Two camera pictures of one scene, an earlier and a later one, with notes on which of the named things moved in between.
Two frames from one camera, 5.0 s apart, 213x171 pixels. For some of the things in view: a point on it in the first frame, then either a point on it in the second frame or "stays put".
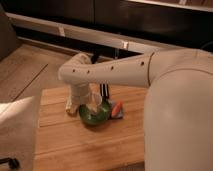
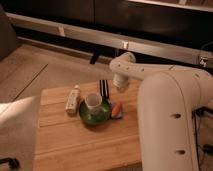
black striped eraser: x=104 y=91 stays put
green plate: x=98 y=117 stays put
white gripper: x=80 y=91 to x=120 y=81
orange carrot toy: x=116 y=109 stays put
